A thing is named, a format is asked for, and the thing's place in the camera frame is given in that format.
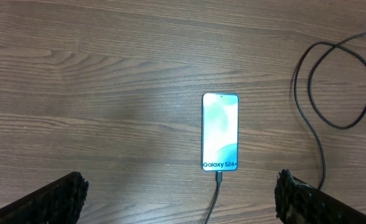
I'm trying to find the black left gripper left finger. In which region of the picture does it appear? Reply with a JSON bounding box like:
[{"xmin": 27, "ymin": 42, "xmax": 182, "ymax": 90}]
[{"xmin": 0, "ymin": 172, "xmax": 89, "ymax": 224}]

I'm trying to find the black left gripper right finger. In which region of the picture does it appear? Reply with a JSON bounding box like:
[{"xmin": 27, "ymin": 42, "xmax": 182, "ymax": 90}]
[{"xmin": 274, "ymin": 169, "xmax": 366, "ymax": 224}]

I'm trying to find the blue Samsung Galaxy smartphone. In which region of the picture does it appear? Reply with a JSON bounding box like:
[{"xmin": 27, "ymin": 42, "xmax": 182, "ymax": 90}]
[{"xmin": 202, "ymin": 93, "xmax": 239, "ymax": 172}]

